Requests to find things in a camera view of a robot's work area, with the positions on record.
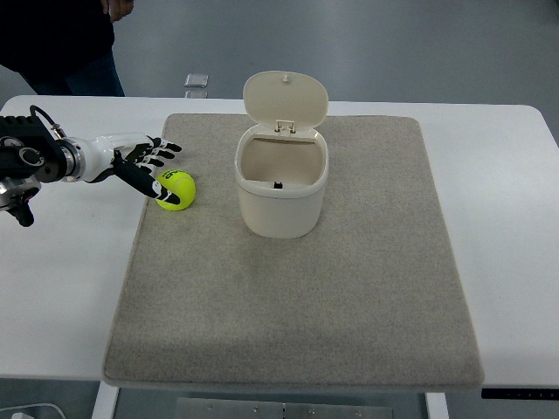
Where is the grey metal base plate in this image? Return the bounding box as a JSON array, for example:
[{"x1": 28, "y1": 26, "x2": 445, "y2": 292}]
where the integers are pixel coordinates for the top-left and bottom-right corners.
[{"x1": 175, "y1": 397, "x2": 394, "y2": 419}]

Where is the white table leg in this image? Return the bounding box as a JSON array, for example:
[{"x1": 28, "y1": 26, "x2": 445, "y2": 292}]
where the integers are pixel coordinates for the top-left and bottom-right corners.
[
  {"x1": 425, "y1": 393, "x2": 450, "y2": 419},
  {"x1": 91, "y1": 382, "x2": 120, "y2": 419}
]

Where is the white table leg left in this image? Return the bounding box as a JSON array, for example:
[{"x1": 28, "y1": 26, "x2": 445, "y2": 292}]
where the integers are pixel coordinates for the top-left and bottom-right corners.
[{"x1": 91, "y1": 382, "x2": 120, "y2": 419}]

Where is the person in dark clothes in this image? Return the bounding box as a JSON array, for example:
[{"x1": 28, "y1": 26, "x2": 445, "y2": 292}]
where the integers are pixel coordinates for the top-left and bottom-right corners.
[{"x1": 1, "y1": 1, "x2": 135, "y2": 97}]

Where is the cream lidded plastic box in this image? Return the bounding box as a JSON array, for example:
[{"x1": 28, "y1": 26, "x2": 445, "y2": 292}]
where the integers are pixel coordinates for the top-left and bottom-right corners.
[{"x1": 235, "y1": 71, "x2": 329, "y2": 239}]

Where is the grey felt mat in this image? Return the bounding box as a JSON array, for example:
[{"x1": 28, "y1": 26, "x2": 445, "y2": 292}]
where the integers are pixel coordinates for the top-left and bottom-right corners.
[{"x1": 103, "y1": 113, "x2": 484, "y2": 391}]

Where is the clear plastic floor socket cover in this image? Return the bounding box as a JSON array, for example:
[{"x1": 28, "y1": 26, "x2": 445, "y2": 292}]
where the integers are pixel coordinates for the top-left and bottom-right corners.
[{"x1": 184, "y1": 73, "x2": 209, "y2": 88}]

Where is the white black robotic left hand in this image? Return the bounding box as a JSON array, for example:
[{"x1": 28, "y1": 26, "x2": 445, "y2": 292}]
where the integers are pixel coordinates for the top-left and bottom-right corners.
[{"x1": 79, "y1": 133, "x2": 182, "y2": 204}]

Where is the white device at bottom left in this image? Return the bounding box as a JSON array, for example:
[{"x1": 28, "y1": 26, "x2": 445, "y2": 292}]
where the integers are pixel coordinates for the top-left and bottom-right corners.
[{"x1": 1, "y1": 402, "x2": 66, "y2": 419}]

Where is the black table control panel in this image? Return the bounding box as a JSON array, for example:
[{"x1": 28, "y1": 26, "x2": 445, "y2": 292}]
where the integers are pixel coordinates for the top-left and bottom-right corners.
[{"x1": 481, "y1": 388, "x2": 559, "y2": 401}]

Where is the white table leg right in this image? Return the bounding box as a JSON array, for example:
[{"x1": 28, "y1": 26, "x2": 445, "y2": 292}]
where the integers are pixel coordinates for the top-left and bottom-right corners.
[{"x1": 425, "y1": 393, "x2": 450, "y2": 419}]

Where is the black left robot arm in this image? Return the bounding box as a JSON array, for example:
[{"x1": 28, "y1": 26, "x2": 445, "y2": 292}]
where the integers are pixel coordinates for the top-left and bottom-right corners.
[{"x1": 1, "y1": 105, "x2": 86, "y2": 227}]

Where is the yellow-green tennis ball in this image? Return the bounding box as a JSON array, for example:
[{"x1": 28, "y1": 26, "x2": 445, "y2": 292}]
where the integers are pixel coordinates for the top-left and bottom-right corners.
[{"x1": 156, "y1": 169, "x2": 197, "y2": 211}]

